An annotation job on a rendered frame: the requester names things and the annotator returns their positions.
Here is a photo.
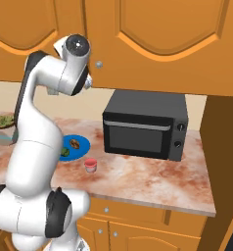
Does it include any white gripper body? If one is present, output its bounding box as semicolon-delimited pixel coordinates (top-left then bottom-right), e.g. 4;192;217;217
46;85;62;97

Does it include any brown bread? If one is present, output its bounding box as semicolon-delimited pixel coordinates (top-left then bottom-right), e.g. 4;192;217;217
70;138;81;150

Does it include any blue plate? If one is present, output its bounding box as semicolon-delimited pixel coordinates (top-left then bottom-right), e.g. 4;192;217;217
58;134;91;163

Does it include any pink jam jar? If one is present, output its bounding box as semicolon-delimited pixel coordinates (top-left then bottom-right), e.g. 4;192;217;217
83;158;99;175

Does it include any black microwave door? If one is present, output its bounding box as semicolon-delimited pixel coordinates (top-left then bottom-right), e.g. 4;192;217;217
102;113;174;161

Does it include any orange base cabinet door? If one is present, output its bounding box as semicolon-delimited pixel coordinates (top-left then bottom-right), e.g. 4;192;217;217
74;217;110;251
108;221;202;251

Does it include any tall orange cabinet side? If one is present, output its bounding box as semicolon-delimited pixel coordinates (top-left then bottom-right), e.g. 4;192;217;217
196;85;233;251

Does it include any black microwave oven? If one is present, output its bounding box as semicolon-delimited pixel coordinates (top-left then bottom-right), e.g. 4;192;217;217
102;89;190;163

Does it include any orange drawer front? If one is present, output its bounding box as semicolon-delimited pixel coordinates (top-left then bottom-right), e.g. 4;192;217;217
86;196;171;226

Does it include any orange wall cabinet door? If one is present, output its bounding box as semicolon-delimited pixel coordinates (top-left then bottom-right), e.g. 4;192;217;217
84;0;233;98
0;0;87;88

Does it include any silver microwave door handle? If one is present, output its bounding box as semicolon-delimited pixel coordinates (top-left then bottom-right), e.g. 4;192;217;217
103;119;172;131

